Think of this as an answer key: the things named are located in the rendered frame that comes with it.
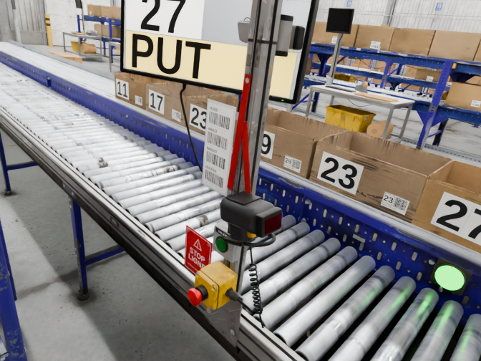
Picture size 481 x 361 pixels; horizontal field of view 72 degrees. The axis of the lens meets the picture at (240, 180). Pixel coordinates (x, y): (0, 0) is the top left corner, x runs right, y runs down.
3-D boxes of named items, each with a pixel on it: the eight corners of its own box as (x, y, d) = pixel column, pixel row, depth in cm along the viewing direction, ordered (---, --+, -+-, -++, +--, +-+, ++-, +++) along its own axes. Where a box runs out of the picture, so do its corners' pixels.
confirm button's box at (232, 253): (210, 249, 76) (212, 224, 73) (220, 245, 78) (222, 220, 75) (230, 265, 72) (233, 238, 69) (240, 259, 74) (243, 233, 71)
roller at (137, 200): (116, 201, 122) (119, 214, 123) (220, 172, 158) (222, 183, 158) (110, 203, 126) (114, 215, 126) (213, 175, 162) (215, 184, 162)
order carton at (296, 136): (235, 150, 154) (239, 114, 147) (275, 141, 174) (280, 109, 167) (305, 180, 130) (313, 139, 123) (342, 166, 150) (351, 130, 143)
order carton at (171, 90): (145, 111, 202) (145, 82, 195) (185, 108, 222) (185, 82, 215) (184, 128, 178) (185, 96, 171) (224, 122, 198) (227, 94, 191)
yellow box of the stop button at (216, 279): (187, 297, 77) (189, 273, 74) (215, 281, 83) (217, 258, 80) (230, 337, 68) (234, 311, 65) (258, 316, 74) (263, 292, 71)
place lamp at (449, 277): (431, 282, 97) (439, 263, 94) (431, 280, 98) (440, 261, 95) (457, 296, 93) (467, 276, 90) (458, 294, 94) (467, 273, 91)
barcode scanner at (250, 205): (260, 266, 60) (262, 213, 57) (217, 243, 68) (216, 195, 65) (282, 252, 65) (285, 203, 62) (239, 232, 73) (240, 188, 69)
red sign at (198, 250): (183, 265, 90) (185, 225, 84) (186, 264, 90) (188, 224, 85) (223, 299, 80) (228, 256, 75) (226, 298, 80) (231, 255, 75)
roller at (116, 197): (109, 210, 128) (104, 203, 131) (211, 181, 164) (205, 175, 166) (110, 200, 126) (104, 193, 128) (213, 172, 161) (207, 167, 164)
